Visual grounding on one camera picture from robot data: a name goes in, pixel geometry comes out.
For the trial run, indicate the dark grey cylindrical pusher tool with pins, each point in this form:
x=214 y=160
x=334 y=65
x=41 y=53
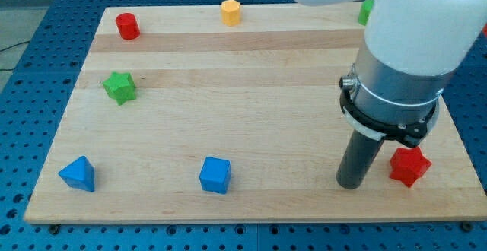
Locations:
x=357 y=160

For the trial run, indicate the green star block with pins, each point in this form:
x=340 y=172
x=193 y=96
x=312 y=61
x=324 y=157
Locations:
x=120 y=87

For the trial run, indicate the red cylinder block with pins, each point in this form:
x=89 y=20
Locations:
x=127 y=26

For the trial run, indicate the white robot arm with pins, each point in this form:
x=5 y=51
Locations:
x=410 y=51

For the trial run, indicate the red star block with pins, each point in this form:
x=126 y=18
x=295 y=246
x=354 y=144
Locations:
x=408 y=165

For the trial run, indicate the wooden board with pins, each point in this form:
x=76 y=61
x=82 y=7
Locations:
x=264 y=95

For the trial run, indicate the green cylinder block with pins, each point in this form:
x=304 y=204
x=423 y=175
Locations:
x=365 y=10

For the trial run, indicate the blue cube block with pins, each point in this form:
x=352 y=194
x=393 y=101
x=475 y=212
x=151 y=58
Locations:
x=215 y=175

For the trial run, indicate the blue triangle block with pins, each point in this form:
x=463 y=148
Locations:
x=79 y=174

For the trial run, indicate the yellow hexagon block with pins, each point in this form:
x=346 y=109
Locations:
x=230 y=12

